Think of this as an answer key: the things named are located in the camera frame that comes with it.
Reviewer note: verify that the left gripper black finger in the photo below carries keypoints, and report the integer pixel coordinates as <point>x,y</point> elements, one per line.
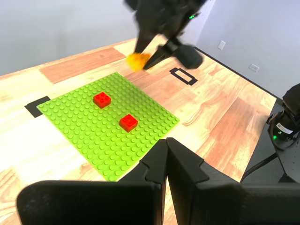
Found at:
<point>93,201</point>
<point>222,204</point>

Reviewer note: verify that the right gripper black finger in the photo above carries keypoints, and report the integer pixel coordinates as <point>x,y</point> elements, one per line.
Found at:
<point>144,41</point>
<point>189,57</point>

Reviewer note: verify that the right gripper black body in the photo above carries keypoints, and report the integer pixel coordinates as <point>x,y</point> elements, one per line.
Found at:
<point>164,16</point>

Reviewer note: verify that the yellow rectangular brick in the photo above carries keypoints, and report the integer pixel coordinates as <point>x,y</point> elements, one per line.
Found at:
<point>137,61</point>

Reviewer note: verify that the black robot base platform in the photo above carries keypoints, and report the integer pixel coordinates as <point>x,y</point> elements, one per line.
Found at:
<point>279,168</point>

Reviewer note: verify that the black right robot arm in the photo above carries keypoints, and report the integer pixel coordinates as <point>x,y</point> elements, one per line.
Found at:
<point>290,110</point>

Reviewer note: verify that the red square brick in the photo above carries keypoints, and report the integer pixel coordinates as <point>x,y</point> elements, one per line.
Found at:
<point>128,123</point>
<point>102,100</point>

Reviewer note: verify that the green studded baseplate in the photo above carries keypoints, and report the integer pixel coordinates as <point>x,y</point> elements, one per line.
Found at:
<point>82,126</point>

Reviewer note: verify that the black tape rectangle outline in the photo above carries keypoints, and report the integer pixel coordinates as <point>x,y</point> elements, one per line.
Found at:
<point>193,81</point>

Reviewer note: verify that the black tape corner marker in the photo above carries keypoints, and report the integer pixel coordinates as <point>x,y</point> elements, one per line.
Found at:
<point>32,109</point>

